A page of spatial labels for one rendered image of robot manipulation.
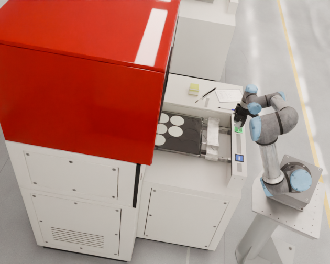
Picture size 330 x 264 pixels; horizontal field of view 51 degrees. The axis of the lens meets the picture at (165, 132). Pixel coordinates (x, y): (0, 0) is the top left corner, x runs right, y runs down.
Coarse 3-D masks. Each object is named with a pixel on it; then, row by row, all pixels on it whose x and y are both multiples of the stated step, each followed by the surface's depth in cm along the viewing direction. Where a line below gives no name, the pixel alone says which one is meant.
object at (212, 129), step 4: (208, 124) 250; (212, 124) 250; (216, 124) 251; (208, 128) 247; (212, 128) 247; (216, 128) 248; (208, 132) 244; (212, 132) 245; (216, 132) 245; (208, 136) 241; (212, 136) 242; (216, 136) 242; (208, 140) 239; (212, 140) 239; (216, 140) 239; (208, 148) 233; (208, 156) 228; (212, 160) 230; (216, 160) 229
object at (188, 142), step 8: (168, 120) 245; (184, 120) 247; (192, 120) 248; (200, 120) 248; (168, 128) 239; (184, 128) 241; (192, 128) 242; (200, 128) 243; (168, 136) 234; (184, 136) 236; (192, 136) 237; (168, 144) 229; (176, 144) 230; (184, 144) 231; (192, 144) 232; (192, 152) 226
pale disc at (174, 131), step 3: (174, 126) 241; (171, 129) 239; (174, 129) 239; (177, 129) 239; (180, 129) 240; (171, 132) 237; (174, 132) 237; (177, 132) 238; (180, 132) 238; (174, 135) 235; (177, 135) 236; (180, 135) 236
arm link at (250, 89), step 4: (248, 84) 213; (252, 84) 213; (248, 88) 211; (252, 88) 210; (256, 88) 211; (244, 92) 215; (248, 92) 211; (252, 92) 210; (256, 92) 211; (244, 96) 215; (244, 100) 216
